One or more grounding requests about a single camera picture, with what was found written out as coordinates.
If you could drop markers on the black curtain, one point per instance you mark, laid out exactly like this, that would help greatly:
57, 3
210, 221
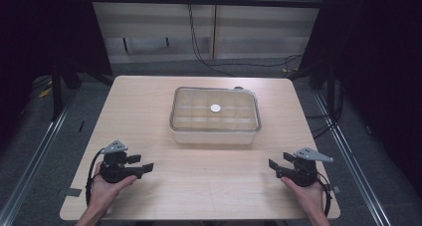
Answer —
43, 30
375, 53

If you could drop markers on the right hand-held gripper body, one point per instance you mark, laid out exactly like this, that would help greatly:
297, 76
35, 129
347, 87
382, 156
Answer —
303, 173

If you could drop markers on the metal floor rail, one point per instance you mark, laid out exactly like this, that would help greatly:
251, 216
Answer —
36, 153
351, 159

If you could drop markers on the small black floor strip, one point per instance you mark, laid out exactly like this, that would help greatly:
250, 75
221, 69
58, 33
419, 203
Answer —
81, 126

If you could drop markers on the white box with clear lid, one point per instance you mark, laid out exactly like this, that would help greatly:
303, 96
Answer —
215, 119

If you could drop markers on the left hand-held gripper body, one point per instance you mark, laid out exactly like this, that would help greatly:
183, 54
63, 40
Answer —
112, 173

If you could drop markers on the black metal stand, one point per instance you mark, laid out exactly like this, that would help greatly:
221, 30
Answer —
57, 90

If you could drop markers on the person's left hand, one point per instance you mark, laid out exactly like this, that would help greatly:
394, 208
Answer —
106, 192

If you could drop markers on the yellow floor tape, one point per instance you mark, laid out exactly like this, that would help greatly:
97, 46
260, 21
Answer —
289, 70
45, 92

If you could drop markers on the grey tape piece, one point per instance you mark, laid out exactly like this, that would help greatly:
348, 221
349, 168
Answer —
336, 189
73, 192

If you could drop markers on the black horizontal bar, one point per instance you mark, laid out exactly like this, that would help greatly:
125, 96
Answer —
205, 1

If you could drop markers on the white round lid knob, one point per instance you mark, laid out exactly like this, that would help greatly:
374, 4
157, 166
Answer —
215, 108

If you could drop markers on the person's right hand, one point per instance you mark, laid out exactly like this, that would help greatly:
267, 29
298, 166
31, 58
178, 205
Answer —
307, 197

